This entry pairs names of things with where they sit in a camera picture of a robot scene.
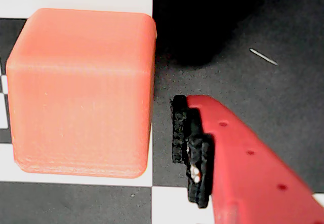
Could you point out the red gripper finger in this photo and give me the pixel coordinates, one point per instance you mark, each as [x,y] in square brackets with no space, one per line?
[253,178]

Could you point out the orange cube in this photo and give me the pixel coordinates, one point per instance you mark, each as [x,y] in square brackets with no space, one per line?
[81,94]

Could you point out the black white marker checkerboard mat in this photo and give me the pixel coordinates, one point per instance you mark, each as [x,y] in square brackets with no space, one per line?
[278,94]

